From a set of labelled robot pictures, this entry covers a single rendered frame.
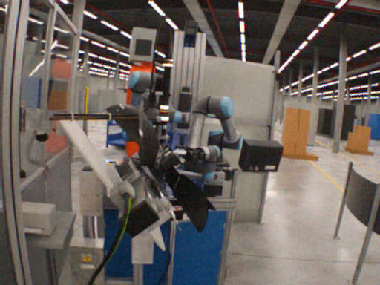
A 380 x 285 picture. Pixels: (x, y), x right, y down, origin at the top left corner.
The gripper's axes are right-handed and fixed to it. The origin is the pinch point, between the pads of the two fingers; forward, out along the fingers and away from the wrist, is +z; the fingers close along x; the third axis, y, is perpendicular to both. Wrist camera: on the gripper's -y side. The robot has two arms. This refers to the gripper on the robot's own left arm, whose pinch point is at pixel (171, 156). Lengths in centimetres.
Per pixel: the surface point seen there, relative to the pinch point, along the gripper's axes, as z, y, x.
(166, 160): 20.0, 16.2, -4.5
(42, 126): 71, 4, -18
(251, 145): -53, 15, -6
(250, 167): -56, 17, 8
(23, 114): 78, 2, -22
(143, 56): -226, -318, -71
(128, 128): 27.9, -2.9, -14.6
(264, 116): -208, -56, -13
